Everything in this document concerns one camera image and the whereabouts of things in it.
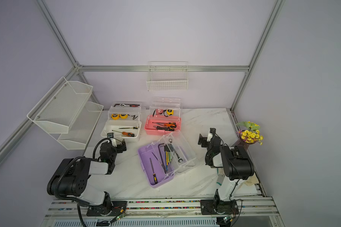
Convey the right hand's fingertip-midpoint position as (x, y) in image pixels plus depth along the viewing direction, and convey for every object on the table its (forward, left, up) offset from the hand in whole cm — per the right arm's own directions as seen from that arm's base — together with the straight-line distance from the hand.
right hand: (207, 136), depth 98 cm
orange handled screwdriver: (+6, +60, -2) cm, 60 cm away
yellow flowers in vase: (-14, -18, +21) cm, 31 cm away
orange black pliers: (+14, +26, -3) cm, 30 cm away
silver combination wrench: (-20, +21, +7) cm, 30 cm away
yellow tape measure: (+16, +61, +6) cm, 63 cm away
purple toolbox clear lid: (-17, +23, +7) cm, 29 cm away
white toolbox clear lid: (+20, +61, +7) cm, 65 cm away
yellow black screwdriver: (-27, +36, -2) cm, 45 cm away
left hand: (-4, +63, +2) cm, 63 cm away
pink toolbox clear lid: (+25, +30, +5) cm, 40 cm away
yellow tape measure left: (+16, +68, +6) cm, 70 cm away
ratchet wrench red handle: (+25, +63, +9) cm, 69 cm away
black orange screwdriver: (+10, +30, -3) cm, 32 cm away
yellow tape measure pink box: (+20, +27, +5) cm, 34 cm away
